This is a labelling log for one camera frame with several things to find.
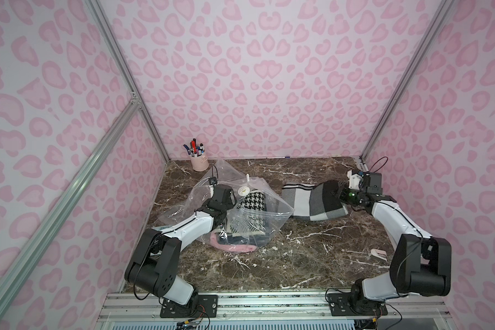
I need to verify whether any grey white checked blanket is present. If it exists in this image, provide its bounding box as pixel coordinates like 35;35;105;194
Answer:
281;180;348;221

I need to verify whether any black white houndstooth blanket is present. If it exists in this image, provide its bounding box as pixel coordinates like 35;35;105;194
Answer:
236;191;268;221

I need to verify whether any clear plastic vacuum bag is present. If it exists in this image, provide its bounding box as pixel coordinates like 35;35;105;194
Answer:
152;159;294;246

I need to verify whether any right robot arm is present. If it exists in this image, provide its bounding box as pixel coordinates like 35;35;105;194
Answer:
340;170;452;315

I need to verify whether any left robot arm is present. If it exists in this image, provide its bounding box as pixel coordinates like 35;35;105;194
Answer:
125;184;237;309

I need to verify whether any white bag valve cap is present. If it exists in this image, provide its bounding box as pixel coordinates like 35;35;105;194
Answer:
238;186;251;197

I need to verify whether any dark blanket in bag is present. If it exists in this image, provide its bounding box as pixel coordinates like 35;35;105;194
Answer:
216;228;272;247

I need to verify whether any pink folded blanket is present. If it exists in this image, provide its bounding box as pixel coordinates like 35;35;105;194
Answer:
210;233;257;253

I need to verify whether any pink pen cup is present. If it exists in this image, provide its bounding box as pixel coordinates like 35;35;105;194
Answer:
190;154;209;172

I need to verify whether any blue marker pen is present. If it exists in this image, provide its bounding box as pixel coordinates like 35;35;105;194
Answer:
183;144;194;157

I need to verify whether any light blue calculator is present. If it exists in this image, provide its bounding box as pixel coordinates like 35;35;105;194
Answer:
151;225;171;232

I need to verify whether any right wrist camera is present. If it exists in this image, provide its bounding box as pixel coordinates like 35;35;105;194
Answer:
347;170;364;191

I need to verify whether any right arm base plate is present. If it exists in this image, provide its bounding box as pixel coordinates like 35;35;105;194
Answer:
325;291;389;318

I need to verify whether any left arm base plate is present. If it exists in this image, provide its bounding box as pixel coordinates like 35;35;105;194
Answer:
159;294;219;318

